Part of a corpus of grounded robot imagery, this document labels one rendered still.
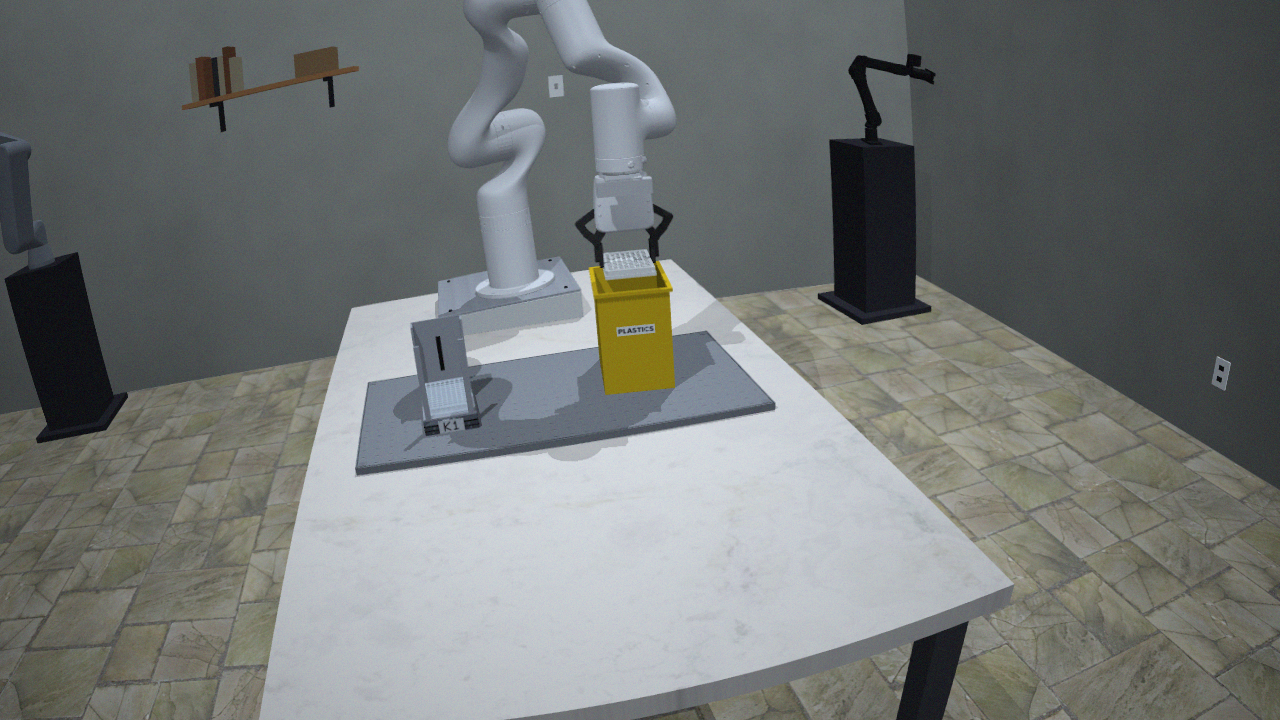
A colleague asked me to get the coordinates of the yellow open-top bin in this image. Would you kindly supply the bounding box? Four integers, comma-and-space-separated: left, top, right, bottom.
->
589, 261, 675, 395

